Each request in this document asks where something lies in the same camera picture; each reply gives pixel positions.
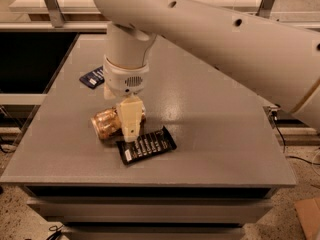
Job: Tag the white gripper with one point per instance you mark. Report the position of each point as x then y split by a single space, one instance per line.
124 79

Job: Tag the orange soda can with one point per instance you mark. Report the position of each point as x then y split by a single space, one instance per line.
107 123

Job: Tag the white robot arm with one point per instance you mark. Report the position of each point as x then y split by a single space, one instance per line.
281 63

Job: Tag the black rxbar chocolate wrapper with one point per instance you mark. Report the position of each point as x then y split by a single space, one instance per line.
146 146

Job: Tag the blue snack bar wrapper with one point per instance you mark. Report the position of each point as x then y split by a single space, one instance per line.
93 78

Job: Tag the grey drawer cabinet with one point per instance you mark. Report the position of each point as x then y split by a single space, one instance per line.
149 213

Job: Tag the cardboard box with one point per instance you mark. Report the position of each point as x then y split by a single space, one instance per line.
308 211

